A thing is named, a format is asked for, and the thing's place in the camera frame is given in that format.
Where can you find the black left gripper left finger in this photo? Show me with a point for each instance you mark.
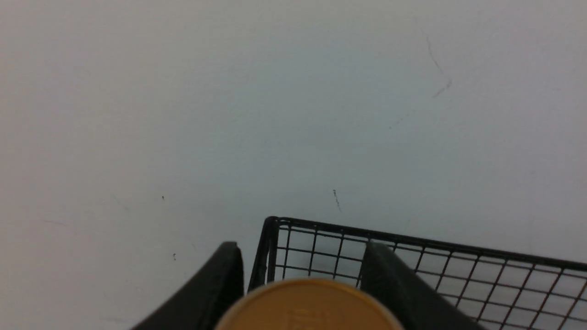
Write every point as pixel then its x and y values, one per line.
pixel 206 297

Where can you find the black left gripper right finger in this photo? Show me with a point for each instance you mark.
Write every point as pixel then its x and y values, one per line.
pixel 400 290

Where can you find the dark vinegar bottle gold cap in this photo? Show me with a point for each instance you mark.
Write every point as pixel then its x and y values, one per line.
pixel 308 304

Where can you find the black wire mesh shelf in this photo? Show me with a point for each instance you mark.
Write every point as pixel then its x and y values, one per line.
pixel 499 290

